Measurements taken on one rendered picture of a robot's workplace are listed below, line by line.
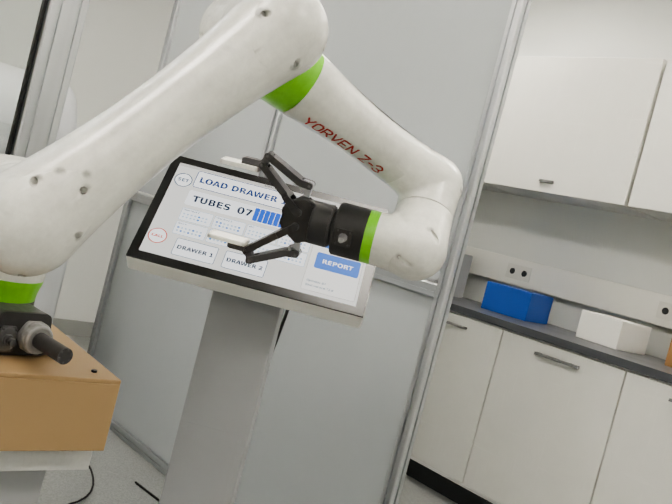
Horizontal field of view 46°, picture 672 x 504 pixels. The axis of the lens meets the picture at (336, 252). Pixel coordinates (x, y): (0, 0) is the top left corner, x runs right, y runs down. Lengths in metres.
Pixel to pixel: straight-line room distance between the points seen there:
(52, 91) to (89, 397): 0.82
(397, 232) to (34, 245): 0.60
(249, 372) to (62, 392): 0.78
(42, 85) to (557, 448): 2.58
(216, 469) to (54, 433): 0.81
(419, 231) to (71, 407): 0.60
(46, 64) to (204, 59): 0.78
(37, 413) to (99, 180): 0.31
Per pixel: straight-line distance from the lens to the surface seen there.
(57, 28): 1.76
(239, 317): 1.79
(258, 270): 1.70
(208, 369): 1.82
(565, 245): 4.45
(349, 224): 1.31
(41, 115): 1.75
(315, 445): 2.63
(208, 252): 1.72
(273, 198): 1.83
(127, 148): 0.98
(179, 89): 1.00
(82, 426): 1.12
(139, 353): 3.59
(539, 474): 3.61
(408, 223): 1.31
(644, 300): 4.13
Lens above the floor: 1.14
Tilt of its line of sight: 2 degrees down
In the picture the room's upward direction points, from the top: 15 degrees clockwise
